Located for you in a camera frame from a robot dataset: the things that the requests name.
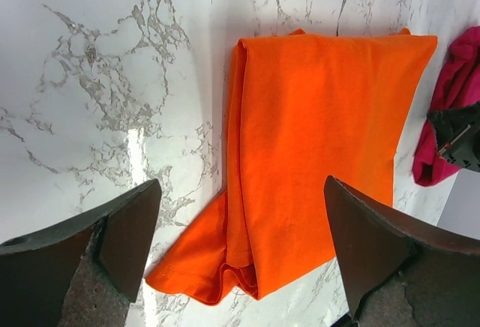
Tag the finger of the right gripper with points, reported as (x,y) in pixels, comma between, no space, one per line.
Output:
(456,132)

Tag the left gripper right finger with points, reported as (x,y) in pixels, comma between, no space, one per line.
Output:
(398,270)

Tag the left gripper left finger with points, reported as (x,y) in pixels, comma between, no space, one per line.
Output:
(83,271)

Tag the orange t shirt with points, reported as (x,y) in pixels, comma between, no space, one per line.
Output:
(302,107)

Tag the folded crimson t shirt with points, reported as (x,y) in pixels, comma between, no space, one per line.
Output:
(457,86)

